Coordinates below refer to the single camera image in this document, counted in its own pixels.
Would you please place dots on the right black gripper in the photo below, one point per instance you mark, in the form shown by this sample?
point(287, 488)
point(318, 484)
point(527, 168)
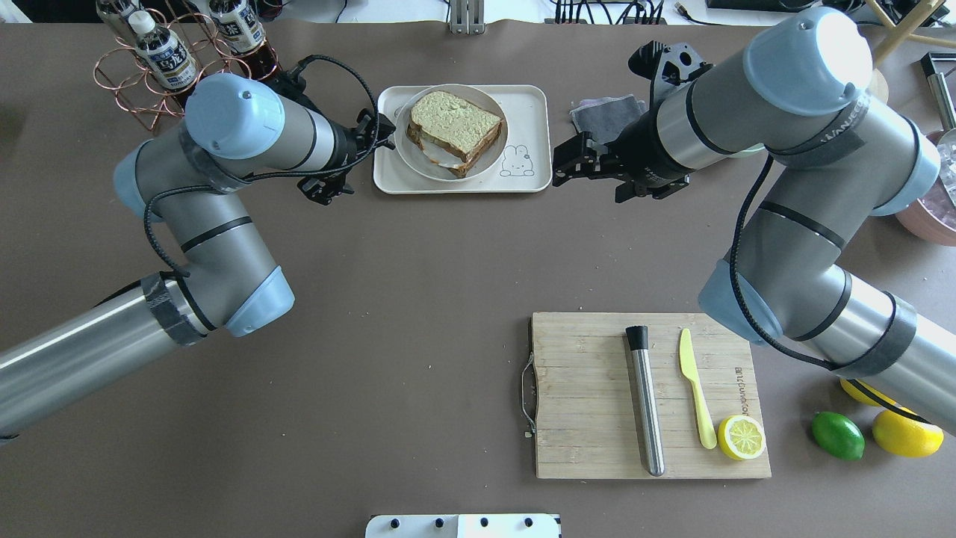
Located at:
point(639, 149)

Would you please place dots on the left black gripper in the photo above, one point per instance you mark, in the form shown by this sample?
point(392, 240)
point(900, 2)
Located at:
point(341, 149)

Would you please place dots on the white plate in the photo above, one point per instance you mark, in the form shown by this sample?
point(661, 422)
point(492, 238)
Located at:
point(403, 98)

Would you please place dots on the plain bread slice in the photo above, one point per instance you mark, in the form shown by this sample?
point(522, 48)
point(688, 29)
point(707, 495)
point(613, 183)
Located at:
point(454, 123)

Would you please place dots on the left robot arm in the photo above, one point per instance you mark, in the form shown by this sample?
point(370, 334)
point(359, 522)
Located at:
point(235, 131)

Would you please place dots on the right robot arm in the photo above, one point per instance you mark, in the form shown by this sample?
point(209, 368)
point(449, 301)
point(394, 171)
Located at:
point(799, 89)

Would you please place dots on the cream rabbit tray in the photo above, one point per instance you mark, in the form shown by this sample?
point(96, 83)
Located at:
point(524, 166)

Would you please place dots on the grey folded cloth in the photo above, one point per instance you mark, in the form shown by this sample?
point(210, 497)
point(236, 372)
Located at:
point(605, 118)

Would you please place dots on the bread slice under egg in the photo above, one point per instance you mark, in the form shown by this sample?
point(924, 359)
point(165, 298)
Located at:
point(434, 162)

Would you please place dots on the dark drink bottle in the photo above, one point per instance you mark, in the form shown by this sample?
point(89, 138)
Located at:
point(243, 32)
point(115, 15)
point(163, 52)

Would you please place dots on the steel muddler black tip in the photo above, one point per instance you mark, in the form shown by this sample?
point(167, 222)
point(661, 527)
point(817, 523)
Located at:
point(638, 340)

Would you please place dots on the green bowl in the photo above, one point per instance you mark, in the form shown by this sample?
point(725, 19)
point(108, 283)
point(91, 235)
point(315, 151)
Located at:
point(753, 150)

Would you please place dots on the yellow plastic knife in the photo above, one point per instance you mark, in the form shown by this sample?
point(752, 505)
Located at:
point(689, 370)

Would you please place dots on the wooden cutting board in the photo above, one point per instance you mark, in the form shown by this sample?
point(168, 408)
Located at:
point(585, 388)

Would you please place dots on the half lemon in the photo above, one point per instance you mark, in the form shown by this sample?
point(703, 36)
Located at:
point(741, 438)

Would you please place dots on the wooden mug tree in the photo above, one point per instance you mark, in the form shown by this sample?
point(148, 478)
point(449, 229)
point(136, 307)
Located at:
point(897, 33)

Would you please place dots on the yellow lemon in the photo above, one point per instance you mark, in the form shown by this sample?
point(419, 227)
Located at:
point(905, 437)
point(865, 394)

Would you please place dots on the pink ice bowl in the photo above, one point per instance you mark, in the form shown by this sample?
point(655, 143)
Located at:
point(932, 217)

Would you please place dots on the metal ice scoop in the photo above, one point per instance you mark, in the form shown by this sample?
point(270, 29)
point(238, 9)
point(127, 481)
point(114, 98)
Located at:
point(937, 66)

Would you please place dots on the green lime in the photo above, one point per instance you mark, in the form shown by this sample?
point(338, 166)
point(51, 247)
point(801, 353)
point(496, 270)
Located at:
point(838, 436)

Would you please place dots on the aluminium frame post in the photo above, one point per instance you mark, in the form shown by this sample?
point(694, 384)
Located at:
point(466, 17)

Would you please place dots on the copper wire bottle rack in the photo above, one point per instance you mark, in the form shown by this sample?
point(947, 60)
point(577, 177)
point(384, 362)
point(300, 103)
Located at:
point(134, 86)

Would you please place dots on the white pedestal column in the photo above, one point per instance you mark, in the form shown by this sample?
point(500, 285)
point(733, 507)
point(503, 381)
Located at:
point(512, 524)

